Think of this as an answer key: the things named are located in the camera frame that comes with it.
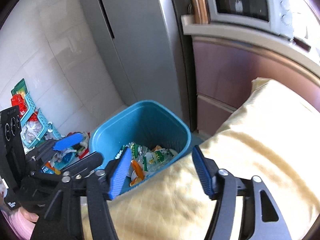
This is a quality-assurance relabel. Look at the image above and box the orange peel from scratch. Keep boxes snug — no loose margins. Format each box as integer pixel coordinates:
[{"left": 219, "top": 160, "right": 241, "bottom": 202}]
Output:
[{"left": 130, "top": 160, "right": 144, "bottom": 187}]

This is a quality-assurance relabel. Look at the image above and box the green snoopy snack wrapper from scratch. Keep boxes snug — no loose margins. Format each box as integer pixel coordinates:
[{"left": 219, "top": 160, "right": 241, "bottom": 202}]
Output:
[{"left": 143, "top": 148, "right": 178, "bottom": 173}]

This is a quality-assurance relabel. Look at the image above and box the kitchen counter with cabinets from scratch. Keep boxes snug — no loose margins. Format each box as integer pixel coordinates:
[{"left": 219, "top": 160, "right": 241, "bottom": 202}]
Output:
[{"left": 181, "top": 15, "right": 319, "bottom": 135}]

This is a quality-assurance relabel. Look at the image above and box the person's left hand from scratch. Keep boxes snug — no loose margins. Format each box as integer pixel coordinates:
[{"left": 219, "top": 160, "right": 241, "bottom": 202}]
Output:
[{"left": 19, "top": 207, "right": 39, "bottom": 223}]

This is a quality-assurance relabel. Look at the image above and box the turquoise plastic basket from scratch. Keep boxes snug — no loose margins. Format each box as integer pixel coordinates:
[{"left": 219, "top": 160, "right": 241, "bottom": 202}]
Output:
[{"left": 21, "top": 92, "right": 62, "bottom": 148}]

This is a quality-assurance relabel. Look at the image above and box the yellow patterned tablecloth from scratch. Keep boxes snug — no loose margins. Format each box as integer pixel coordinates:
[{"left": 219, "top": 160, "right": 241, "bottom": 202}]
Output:
[{"left": 107, "top": 78, "right": 319, "bottom": 239}]

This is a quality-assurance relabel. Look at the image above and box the grey refrigerator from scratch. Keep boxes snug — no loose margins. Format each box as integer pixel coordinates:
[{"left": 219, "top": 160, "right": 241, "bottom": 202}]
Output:
[{"left": 80, "top": 0, "right": 190, "bottom": 124}]

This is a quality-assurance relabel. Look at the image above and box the copper thermos tumbler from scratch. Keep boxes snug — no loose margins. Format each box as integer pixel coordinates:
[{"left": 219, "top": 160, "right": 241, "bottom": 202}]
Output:
[{"left": 190, "top": 0, "right": 210, "bottom": 24}]

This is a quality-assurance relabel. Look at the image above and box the white microwave oven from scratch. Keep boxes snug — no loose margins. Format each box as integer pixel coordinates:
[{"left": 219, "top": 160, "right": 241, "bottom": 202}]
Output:
[{"left": 207, "top": 0, "right": 293, "bottom": 40}]

